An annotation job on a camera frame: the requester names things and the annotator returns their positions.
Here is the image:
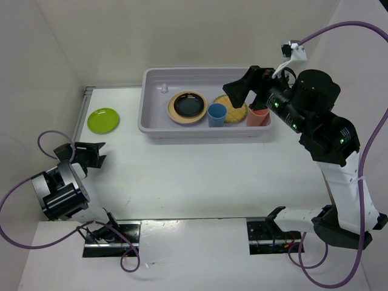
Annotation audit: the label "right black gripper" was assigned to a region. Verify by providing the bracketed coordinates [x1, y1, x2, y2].
[222, 64, 307, 132]

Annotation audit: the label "woven bamboo plate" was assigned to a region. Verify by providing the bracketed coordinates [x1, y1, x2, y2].
[213, 95, 248, 123]

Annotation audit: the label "blue plastic cup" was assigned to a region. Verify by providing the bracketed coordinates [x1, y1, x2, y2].
[207, 103, 227, 127]

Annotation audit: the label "salmon pink plastic cup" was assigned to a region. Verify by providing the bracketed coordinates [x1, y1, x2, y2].
[247, 105, 269, 127]

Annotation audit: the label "lime green plate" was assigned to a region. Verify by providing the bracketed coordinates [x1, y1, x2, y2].
[87, 108, 120, 134]

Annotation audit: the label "black glossy plate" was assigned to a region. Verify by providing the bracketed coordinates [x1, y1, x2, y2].
[173, 92, 205, 118]

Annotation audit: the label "purple plastic plate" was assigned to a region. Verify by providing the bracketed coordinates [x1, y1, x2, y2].
[173, 120, 202, 127]

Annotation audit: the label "cream yellow plastic plate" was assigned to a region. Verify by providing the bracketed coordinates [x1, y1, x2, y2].
[167, 91, 208, 122]

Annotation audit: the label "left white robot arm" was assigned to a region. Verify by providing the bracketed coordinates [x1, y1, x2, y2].
[32, 142, 106, 221]

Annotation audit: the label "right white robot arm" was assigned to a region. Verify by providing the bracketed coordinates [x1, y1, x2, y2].
[222, 65, 387, 249]

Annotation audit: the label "lavender plastic bin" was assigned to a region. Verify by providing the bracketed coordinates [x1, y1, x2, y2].
[138, 67, 275, 140]

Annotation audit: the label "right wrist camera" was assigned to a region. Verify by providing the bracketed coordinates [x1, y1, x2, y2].
[272, 40, 307, 79]

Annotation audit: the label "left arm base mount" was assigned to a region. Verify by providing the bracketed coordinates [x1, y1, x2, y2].
[82, 221, 141, 258]

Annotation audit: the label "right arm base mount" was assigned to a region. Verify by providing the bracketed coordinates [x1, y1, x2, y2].
[246, 217, 301, 255]

